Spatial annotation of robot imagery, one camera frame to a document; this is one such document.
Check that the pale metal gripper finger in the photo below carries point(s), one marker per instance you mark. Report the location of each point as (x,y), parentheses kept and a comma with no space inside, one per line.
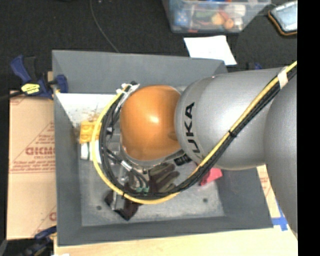
(117,201)

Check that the dark maroon object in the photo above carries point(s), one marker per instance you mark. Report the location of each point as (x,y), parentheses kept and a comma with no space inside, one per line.
(130,208)

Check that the yellow box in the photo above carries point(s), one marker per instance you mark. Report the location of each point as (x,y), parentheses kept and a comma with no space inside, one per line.
(86,132)

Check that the pink-red block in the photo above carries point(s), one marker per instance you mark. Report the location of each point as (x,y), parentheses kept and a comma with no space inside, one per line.
(211,176)

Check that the brown cardboard board, red print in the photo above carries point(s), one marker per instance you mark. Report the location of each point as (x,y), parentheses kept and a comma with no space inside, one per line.
(30,185)

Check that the grey metal bin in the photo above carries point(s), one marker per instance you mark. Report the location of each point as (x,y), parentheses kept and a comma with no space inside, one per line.
(100,72)

